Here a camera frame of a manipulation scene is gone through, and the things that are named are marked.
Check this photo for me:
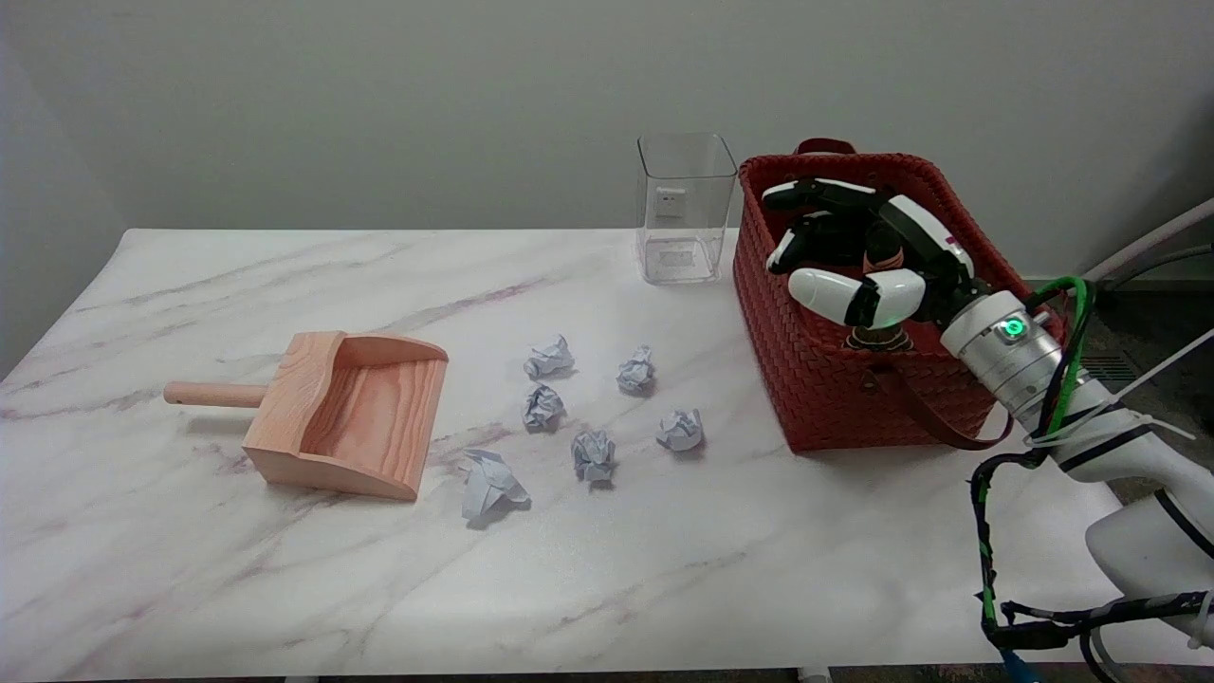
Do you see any white stand leg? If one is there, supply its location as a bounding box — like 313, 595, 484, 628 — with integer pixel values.
1081, 197, 1214, 286

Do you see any red woven basket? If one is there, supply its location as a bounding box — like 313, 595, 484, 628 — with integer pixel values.
732, 138, 1065, 454

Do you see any black green cable bundle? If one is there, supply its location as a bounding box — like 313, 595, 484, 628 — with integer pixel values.
969, 275, 1214, 683

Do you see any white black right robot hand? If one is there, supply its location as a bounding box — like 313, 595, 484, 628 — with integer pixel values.
761, 176, 994, 331

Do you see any wooden dustpan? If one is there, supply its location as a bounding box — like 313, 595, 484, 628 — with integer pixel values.
163, 330, 450, 502

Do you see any clear square plastic container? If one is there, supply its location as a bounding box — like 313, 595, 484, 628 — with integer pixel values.
636, 133, 739, 286

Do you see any large crumpled white paper ball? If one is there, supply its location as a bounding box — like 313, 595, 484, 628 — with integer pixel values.
459, 449, 530, 523

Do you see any brown straw hand broom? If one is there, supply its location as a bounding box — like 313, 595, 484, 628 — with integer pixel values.
847, 220, 915, 354

